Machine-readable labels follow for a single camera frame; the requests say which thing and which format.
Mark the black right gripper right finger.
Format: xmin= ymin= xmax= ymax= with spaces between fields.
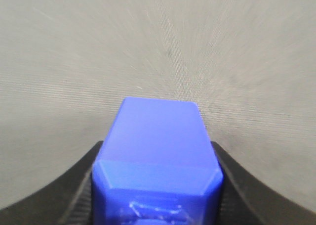
xmin=212 ymin=141 xmax=316 ymax=225

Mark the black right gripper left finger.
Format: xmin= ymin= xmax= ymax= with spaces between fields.
xmin=0 ymin=141 xmax=103 ymax=225

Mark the blue plastic bottle-shaped part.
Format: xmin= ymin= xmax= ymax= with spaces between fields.
xmin=92 ymin=97 xmax=224 ymax=225

